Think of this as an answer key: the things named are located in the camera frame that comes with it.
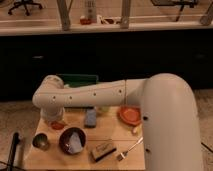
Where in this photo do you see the black pole stand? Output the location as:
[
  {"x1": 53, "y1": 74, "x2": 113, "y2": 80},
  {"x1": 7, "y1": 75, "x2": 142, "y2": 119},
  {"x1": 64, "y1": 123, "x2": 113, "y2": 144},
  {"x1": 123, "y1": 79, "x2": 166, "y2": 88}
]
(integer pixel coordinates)
[{"x1": 6, "y1": 132, "x2": 20, "y2": 171}]

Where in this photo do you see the small metal cup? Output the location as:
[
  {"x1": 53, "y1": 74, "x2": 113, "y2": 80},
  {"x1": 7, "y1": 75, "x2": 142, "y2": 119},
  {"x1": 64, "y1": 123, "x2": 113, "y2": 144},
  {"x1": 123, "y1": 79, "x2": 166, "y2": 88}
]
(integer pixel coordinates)
[{"x1": 32, "y1": 133, "x2": 50, "y2": 150}]

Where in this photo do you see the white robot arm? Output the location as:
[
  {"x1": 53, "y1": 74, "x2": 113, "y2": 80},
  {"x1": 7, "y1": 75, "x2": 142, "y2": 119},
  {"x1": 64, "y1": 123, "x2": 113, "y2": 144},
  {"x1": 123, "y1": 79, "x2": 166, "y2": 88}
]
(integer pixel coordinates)
[{"x1": 32, "y1": 73, "x2": 204, "y2": 171}]

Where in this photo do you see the orange apple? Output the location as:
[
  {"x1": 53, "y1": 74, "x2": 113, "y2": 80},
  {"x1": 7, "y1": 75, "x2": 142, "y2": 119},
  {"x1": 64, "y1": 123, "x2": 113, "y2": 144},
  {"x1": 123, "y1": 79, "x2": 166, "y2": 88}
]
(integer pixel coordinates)
[{"x1": 51, "y1": 122, "x2": 66, "y2": 130}]

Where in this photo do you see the wooden block eraser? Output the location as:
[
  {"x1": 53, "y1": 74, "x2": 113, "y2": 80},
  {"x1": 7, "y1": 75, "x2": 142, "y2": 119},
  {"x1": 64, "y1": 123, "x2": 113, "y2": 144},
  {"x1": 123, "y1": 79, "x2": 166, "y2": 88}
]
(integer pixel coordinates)
[{"x1": 91, "y1": 139, "x2": 117, "y2": 162}]

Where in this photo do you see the orange bowl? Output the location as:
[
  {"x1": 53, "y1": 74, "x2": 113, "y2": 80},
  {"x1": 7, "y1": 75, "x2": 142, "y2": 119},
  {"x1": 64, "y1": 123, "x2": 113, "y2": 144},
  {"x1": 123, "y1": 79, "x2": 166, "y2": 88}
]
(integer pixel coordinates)
[{"x1": 117, "y1": 106, "x2": 141, "y2": 126}]

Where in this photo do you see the dark brown bowl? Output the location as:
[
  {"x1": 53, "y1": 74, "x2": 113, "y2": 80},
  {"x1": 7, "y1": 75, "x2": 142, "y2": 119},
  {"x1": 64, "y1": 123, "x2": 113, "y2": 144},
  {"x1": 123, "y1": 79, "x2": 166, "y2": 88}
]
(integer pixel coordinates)
[{"x1": 59, "y1": 127, "x2": 86, "y2": 155}]

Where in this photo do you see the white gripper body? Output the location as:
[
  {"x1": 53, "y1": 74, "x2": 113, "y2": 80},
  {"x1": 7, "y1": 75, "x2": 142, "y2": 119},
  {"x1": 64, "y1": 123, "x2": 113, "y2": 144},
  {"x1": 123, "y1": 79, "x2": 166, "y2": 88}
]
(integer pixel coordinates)
[{"x1": 41, "y1": 108, "x2": 65, "y2": 125}]

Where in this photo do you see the crumpled blue-grey cloth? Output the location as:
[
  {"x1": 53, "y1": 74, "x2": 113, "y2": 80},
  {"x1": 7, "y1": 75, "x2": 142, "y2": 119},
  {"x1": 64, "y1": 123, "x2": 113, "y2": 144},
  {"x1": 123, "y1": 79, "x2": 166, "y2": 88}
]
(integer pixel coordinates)
[{"x1": 68, "y1": 133, "x2": 83, "y2": 154}]

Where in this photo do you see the yellow banana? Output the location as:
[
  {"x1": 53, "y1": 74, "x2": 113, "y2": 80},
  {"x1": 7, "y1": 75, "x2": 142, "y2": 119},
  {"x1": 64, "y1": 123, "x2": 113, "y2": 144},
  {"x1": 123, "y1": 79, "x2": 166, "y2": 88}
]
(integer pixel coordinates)
[{"x1": 132, "y1": 125, "x2": 142, "y2": 135}]

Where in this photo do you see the blue sponge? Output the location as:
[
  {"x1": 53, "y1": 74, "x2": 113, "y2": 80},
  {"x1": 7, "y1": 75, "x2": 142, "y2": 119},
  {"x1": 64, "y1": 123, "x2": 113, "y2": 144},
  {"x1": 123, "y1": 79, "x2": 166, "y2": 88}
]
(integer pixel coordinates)
[{"x1": 84, "y1": 108, "x2": 97, "y2": 128}]

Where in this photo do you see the red object on shelf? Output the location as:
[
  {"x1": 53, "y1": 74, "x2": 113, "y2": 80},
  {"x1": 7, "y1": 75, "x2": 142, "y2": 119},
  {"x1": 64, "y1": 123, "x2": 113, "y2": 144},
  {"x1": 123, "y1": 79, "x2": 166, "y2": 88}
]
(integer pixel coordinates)
[{"x1": 80, "y1": 17, "x2": 92, "y2": 25}]

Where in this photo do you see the green plastic tray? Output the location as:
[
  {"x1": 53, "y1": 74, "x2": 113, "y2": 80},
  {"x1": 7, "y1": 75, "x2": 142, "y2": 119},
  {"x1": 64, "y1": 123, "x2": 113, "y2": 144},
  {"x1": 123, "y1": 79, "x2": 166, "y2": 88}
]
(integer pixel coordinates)
[{"x1": 59, "y1": 74, "x2": 99, "y2": 88}]

